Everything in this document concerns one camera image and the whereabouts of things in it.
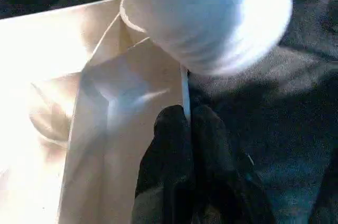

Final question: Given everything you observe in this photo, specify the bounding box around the white plastic table top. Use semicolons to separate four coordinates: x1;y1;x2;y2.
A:
0;0;191;224

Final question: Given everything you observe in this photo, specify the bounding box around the white plastic table leg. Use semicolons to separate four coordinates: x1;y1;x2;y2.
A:
109;0;293;77

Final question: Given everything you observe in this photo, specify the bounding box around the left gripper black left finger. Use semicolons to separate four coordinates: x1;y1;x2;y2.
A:
134;104;196;224

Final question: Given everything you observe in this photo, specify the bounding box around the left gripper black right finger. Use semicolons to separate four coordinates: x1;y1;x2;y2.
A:
190;105;277;224

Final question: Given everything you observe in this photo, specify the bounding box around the black plastic mat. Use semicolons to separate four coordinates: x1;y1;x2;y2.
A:
0;0;338;224

